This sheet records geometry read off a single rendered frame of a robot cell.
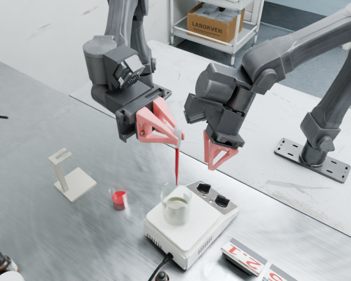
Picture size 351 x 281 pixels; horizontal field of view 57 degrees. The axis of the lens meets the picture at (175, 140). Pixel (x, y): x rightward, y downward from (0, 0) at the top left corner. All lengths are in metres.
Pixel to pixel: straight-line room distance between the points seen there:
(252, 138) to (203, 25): 2.02
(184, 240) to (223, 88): 0.31
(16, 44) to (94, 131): 1.10
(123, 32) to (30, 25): 1.38
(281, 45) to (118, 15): 0.34
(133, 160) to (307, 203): 0.47
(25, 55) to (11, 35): 0.14
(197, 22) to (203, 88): 2.30
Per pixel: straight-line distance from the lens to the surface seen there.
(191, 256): 0.70
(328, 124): 0.85
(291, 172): 0.95
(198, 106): 0.67
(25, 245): 0.85
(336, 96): 0.83
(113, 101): 0.56
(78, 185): 0.89
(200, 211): 0.72
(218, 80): 0.65
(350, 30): 0.71
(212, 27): 2.89
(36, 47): 2.11
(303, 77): 3.02
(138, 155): 0.94
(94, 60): 0.56
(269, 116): 1.10
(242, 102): 0.69
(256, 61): 0.66
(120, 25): 0.72
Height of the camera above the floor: 1.59
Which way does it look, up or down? 45 degrees down
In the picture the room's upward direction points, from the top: straight up
